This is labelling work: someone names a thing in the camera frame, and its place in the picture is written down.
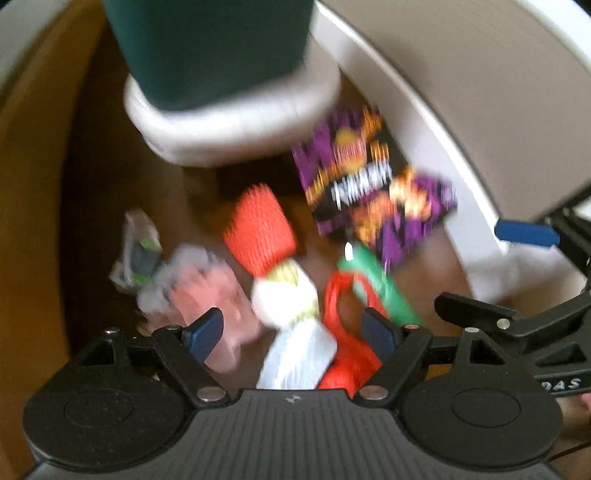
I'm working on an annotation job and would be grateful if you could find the red foam fruit net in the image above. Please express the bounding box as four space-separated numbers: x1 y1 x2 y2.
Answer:
222 183 299 278

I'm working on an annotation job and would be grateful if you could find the purple snack bag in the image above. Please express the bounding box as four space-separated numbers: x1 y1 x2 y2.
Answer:
292 105 459 274

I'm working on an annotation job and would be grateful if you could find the person's right hand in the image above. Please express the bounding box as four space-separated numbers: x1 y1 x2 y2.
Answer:
556 391 591 432

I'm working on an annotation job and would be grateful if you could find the white paper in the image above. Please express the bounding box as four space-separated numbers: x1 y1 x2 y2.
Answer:
137 244 265 376

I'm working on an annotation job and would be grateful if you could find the beige sofa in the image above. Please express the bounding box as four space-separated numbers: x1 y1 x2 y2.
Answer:
314 0 591 303

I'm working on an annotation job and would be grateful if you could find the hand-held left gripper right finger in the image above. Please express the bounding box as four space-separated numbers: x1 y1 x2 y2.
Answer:
355 307 514 408

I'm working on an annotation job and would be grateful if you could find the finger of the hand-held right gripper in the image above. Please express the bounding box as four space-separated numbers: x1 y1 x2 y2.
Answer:
434 292 541 340
494 207 591 282

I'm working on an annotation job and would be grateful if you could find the white green plastic wrapper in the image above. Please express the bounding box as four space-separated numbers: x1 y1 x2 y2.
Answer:
109 209 164 294

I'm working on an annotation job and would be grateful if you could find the red plastic bag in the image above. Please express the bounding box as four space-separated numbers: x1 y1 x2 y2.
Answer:
318 270 385 400

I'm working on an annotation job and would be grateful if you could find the white and yellow wrapper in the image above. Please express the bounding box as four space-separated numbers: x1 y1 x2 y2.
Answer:
256 318 339 391

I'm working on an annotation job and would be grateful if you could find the teal bin with white base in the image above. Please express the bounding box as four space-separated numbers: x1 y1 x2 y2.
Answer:
102 0 343 168

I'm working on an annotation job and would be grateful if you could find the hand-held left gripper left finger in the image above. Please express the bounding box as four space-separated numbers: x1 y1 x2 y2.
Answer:
76 307 230 408

